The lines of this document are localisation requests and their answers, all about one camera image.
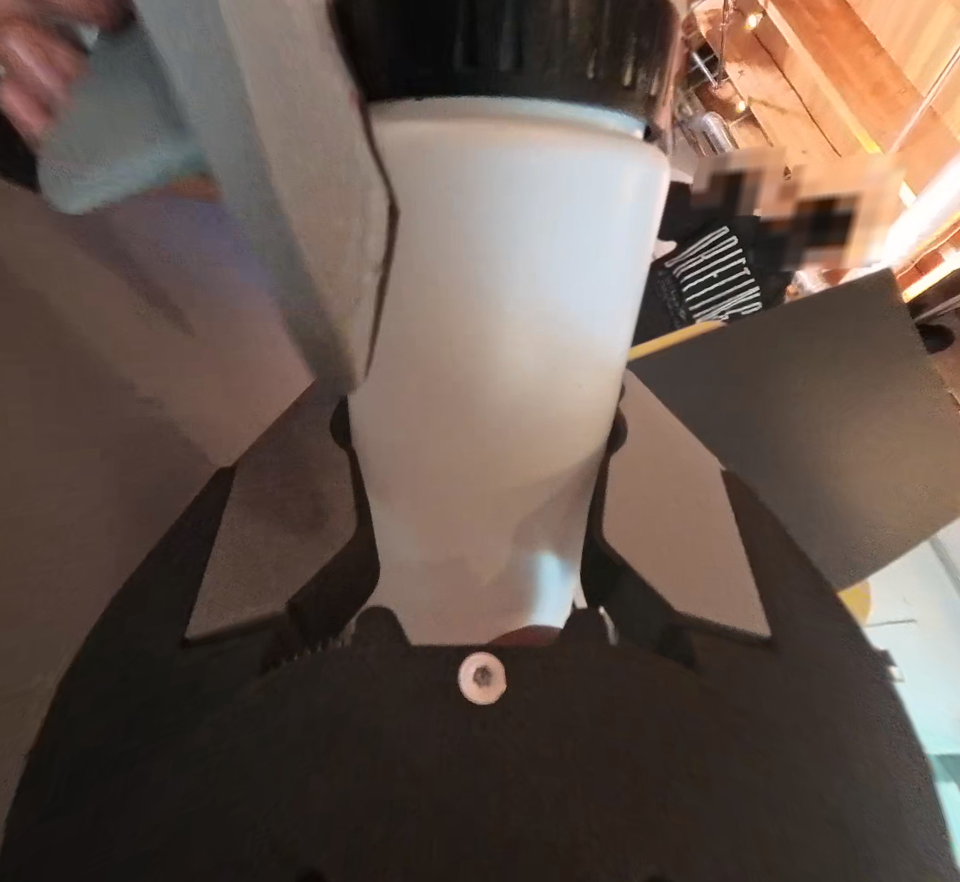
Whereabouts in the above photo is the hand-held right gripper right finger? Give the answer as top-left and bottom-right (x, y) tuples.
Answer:
(577, 372), (774, 646)

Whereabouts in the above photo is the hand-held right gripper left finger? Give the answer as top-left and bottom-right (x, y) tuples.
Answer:
(183, 375), (382, 646)

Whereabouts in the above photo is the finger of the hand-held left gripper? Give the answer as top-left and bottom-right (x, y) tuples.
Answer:
(101, 0), (400, 394)

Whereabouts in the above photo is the white peg handle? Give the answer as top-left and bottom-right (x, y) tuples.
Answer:
(330, 0), (684, 646)

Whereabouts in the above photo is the person's left hand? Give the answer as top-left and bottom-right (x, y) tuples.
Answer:
(0, 0), (134, 142)

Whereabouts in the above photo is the black wooden book stand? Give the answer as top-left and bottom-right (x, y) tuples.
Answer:
(626, 268), (960, 594)

